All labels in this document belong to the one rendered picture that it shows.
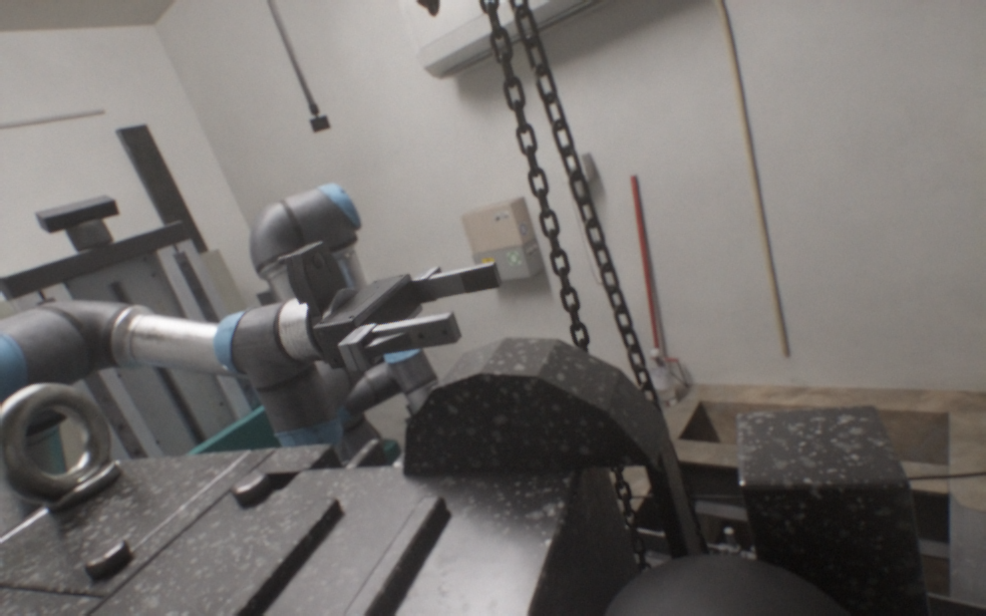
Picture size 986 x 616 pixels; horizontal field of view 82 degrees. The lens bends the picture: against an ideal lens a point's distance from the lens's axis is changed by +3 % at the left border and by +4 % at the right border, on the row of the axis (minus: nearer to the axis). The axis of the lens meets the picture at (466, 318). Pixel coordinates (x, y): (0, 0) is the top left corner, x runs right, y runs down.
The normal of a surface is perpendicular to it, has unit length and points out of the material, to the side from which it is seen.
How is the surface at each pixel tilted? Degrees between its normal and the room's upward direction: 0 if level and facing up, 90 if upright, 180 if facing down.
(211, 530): 0
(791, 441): 0
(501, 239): 90
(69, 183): 90
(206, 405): 90
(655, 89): 90
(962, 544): 0
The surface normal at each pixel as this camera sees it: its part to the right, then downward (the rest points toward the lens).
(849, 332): -0.59, 0.43
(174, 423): 0.75, -0.07
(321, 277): 0.89, -0.16
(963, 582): -0.32, -0.90
